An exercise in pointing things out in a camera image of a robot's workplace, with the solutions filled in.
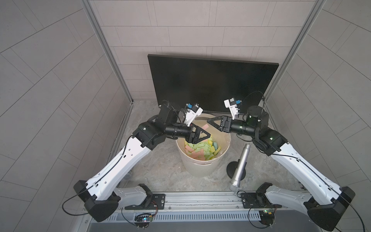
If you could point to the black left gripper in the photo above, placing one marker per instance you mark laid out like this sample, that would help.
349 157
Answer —
191 133

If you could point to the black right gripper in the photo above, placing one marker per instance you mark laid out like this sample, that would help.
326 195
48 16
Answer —
225 124

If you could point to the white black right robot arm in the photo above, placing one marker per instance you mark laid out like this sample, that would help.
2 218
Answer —
324 201

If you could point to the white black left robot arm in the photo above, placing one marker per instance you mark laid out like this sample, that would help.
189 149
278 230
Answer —
100 194

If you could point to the discarded sticky notes pile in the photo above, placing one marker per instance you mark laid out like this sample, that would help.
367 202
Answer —
204 151

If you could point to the black computer monitor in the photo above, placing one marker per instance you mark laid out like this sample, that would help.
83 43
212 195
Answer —
208 82

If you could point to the cream waste bin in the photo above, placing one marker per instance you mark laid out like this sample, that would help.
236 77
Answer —
200 168

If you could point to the black round microphone base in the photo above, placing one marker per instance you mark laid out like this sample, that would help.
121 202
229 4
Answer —
231 167

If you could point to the silver microphone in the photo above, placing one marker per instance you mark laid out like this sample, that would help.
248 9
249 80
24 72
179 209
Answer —
236 180

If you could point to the left green circuit board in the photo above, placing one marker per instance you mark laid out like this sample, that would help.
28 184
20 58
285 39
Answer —
143 220

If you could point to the green circuit board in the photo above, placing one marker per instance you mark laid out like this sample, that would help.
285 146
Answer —
267 218
143 220

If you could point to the right green circuit board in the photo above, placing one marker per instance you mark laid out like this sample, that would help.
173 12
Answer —
267 218

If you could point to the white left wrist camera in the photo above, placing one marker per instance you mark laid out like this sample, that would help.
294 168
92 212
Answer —
191 112

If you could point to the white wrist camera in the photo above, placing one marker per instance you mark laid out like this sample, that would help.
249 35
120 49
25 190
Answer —
191 112
233 105

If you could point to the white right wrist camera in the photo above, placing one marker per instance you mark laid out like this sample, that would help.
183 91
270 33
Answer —
233 105

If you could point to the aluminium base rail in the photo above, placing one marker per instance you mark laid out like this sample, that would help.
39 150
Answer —
203 200

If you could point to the aluminium right corner post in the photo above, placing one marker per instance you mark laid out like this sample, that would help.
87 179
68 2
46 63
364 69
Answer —
313 14

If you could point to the aluminium corner post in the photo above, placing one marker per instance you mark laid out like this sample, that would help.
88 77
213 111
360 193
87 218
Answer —
313 14
105 46

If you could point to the aluminium left corner post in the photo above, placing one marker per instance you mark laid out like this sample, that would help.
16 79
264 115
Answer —
105 46

